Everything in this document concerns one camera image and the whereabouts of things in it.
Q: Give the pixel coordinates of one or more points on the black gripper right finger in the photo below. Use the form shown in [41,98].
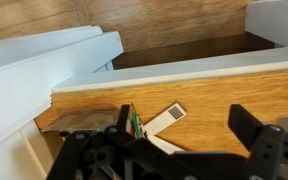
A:
[245,126]

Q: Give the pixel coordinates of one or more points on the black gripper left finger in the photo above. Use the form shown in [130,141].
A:
[124,116]

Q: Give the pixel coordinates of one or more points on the brown cardboard box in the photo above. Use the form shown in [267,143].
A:
[84,118]

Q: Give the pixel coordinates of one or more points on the green pencil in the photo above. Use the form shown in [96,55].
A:
[134,121]

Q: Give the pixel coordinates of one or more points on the white remote control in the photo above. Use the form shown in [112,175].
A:
[165,118]

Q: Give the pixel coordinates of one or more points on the white paper sheets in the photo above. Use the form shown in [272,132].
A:
[162,144]

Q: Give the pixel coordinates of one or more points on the white door frame post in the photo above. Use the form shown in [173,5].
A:
[24,83]
[277,20]

